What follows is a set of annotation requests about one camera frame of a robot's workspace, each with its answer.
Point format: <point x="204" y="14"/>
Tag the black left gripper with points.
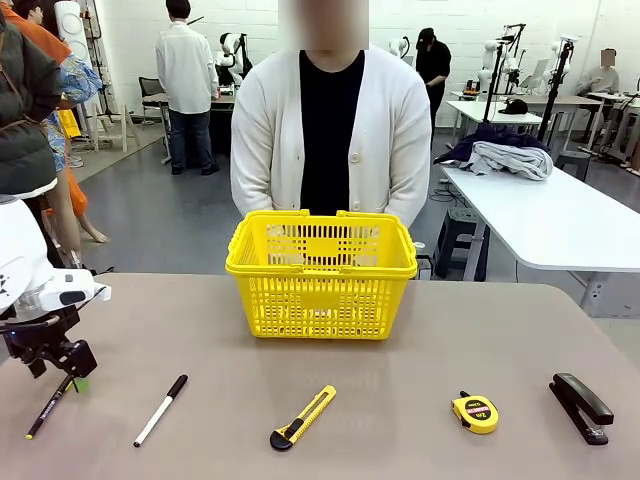
<point x="35" y="340"/>

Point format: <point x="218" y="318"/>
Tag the black pen yellow tip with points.
<point x="47" y="412"/>

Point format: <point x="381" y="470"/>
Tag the yellow measuring tape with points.
<point x="477" y="414"/>

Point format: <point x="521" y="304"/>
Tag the black stapler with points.
<point x="582" y="407"/>

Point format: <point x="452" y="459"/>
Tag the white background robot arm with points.
<point x="397" y="47"/>

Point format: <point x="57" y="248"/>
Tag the person's left forearm white sleeve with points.
<point x="410" y="190"/>

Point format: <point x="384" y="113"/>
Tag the person's right forearm white sleeve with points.
<point x="252" y="185"/>

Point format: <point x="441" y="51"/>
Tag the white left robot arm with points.
<point x="20" y="250"/>

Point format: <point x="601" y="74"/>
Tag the person in dark green jacket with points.
<point x="25" y="125"/>

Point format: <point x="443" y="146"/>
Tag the yellow plastic shopping basket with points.
<point x="320" y="300"/>

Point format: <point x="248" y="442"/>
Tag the person in white shirt jeans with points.
<point x="185" y="75"/>

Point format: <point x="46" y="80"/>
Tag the person in white cardigan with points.
<point x="270" y="125"/>

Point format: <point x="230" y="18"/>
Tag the person in black with cap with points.
<point x="434" y="65"/>

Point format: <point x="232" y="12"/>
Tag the seated person in light top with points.
<point x="600" y="77"/>

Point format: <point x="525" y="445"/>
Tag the white marker black cap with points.
<point x="160" y="412"/>

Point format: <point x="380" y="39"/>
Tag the mannequin in orange clothing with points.
<point x="75" y="200"/>

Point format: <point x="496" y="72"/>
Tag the yellow hanging bag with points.
<point x="70" y="124"/>

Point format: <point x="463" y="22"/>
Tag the white wooden step stool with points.
<point x="110" y="125"/>

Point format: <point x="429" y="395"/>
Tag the yellow black utility knife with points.
<point x="305" y="415"/>

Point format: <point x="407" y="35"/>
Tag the black office chair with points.
<point x="150" y="95"/>

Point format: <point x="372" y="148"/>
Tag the blue patterned shirt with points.
<point x="80" y="80"/>

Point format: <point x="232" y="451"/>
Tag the black background table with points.
<point x="222" y="120"/>

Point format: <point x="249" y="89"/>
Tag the white tall standing appliance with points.
<point x="72" y="30"/>

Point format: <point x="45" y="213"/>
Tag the white black humanoid robot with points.
<point x="232" y="55"/>

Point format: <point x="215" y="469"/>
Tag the dark grey plastic stool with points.
<point x="572" y="162"/>
<point x="460" y="245"/>

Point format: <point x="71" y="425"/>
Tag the small white background table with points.
<point x="480" y="111"/>

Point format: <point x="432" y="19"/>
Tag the dark purple cloth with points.
<point x="495" y="135"/>

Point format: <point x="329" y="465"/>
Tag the grey cloth pile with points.
<point x="515" y="160"/>

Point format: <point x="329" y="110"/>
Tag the large white table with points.
<point x="560" y="225"/>

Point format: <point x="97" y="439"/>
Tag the black stand with white robot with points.
<point x="495" y="70"/>
<point x="560" y="75"/>

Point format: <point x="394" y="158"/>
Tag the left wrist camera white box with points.
<point x="70" y="292"/>

